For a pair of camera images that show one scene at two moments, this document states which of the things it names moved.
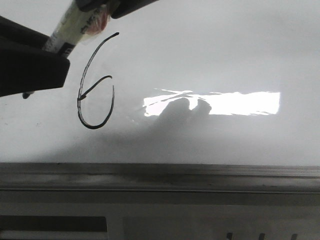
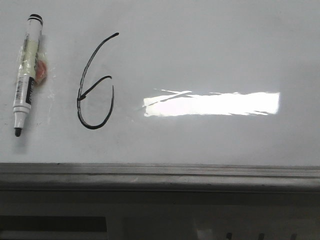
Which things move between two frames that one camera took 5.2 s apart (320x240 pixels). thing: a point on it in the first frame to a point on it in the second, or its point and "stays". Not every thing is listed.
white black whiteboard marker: x=75 y=25 to x=26 y=80
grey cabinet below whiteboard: x=152 y=215 stays
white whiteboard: x=180 y=94 stays
